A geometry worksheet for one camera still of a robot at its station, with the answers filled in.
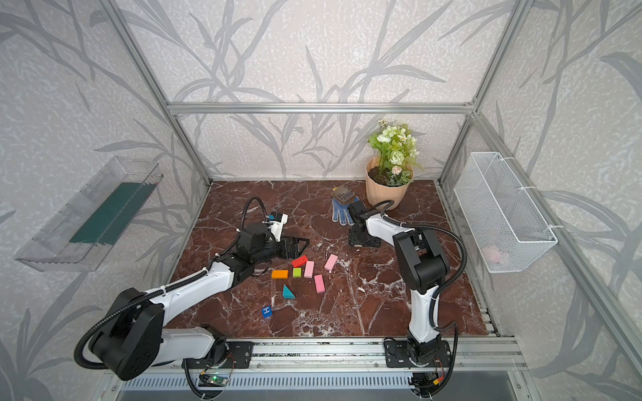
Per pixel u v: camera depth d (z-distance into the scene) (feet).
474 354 2.47
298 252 2.48
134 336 1.35
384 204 2.98
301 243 2.52
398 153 2.98
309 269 2.99
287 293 2.77
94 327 1.29
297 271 2.92
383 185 3.21
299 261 3.02
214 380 2.32
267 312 2.65
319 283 2.86
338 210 3.56
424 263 1.70
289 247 2.46
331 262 3.07
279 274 2.93
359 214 2.63
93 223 2.16
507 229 1.99
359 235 2.39
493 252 2.37
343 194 3.68
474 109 3.07
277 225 2.52
